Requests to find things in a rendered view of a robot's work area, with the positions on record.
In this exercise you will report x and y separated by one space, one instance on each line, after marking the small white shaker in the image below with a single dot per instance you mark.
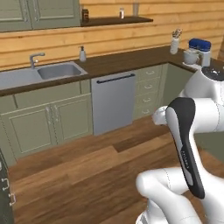
121 13

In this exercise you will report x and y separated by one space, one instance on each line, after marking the white soap dispenser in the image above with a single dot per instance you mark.
82 55

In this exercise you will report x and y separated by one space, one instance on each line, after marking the green corner cupboard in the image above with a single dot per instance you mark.
175 83

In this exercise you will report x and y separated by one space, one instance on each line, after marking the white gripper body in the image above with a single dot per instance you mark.
159 116

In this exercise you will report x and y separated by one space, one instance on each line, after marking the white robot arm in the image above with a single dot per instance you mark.
178 186

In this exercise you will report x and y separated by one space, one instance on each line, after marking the clear glass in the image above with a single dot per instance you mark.
136 8

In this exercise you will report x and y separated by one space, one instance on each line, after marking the dark brown jar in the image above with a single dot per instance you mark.
85 15

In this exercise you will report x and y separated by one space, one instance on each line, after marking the green base cupboards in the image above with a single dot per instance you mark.
43 122

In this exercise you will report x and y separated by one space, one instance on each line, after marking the green drawer stack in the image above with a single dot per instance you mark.
148 93

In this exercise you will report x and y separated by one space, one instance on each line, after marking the grey dishwasher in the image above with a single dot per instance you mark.
113 102

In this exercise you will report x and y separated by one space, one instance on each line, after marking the white pot with utensils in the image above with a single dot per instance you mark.
174 45

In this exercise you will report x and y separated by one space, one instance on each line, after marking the green wall cupboards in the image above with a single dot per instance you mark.
40 13

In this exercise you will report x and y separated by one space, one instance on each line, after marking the grey sink tap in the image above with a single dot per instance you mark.
32 59

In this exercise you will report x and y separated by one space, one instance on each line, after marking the grey steel sink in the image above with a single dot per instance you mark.
58 71

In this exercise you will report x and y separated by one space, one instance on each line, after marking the dark wooden wall shelf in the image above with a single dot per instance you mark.
116 20

